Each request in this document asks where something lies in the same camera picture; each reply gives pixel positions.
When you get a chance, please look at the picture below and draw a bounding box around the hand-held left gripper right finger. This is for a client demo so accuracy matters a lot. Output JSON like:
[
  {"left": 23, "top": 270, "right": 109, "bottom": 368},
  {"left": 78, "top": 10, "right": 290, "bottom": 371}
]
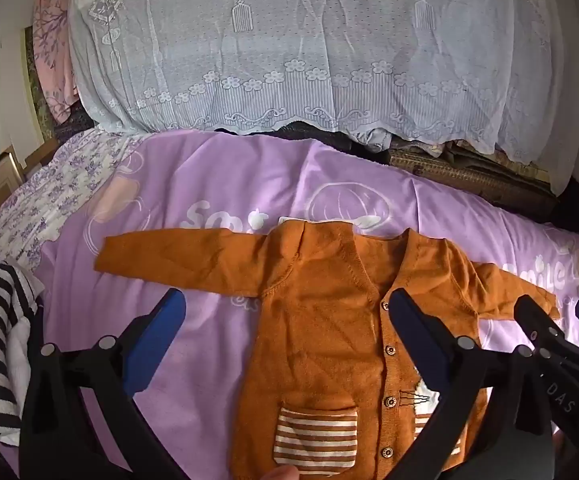
[{"left": 388, "top": 287, "right": 555, "bottom": 480}]

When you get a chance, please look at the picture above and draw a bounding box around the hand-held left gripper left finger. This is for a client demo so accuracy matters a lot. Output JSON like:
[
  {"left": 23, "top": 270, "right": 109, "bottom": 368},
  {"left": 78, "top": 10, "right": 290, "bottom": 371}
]
[{"left": 19, "top": 287, "right": 188, "bottom": 480}]

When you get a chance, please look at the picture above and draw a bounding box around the orange knit cardigan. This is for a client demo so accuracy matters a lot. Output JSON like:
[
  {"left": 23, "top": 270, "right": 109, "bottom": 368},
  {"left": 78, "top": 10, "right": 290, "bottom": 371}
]
[{"left": 94, "top": 220, "right": 563, "bottom": 476}]

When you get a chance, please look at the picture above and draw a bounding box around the person's left hand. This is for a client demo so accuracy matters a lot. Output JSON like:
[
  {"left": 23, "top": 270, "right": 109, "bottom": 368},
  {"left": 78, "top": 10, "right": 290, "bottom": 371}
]
[{"left": 262, "top": 464, "right": 300, "bottom": 480}]

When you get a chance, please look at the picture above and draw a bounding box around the white fleece garment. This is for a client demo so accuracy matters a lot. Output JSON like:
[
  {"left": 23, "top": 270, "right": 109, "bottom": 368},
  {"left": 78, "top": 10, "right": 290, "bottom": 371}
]
[{"left": 4, "top": 305, "right": 37, "bottom": 377}]

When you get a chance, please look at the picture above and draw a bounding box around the purple printed bed sheet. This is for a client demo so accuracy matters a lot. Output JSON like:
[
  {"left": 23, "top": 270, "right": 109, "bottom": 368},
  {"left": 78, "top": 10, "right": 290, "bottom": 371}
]
[{"left": 0, "top": 130, "right": 579, "bottom": 480}]

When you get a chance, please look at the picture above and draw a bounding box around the white purple floral bed sheet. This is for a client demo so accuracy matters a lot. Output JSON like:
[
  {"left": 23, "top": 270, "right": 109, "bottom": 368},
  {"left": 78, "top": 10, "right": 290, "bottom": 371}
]
[{"left": 0, "top": 127, "right": 142, "bottom": 291}]

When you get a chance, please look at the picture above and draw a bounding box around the dark patterned cloth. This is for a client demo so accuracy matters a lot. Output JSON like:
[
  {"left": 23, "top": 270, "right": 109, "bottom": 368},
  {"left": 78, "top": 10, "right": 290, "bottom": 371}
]
[{"left": 54, "top": 102, "right": 97, "bottom": 138}]

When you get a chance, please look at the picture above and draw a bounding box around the green patterned cloth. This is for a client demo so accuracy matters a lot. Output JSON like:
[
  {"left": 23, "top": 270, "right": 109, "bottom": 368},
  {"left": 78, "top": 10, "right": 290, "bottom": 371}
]
[{"left": 23, "top": 27, "right": 57, "bottom": 141}]

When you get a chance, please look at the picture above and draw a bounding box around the pink floral cloth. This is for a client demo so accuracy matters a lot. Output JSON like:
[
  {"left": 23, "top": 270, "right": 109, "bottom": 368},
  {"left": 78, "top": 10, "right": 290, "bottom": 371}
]
[{"left": 33, "top": 0, "right": 81, "bottom": 123}]

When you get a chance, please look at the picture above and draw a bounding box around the white lace cover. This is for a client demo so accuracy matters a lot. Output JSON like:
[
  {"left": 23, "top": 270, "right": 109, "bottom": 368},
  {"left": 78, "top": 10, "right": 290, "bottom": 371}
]
[{"left": 68, "top": 0, "right": 579, "bottom": 196}]

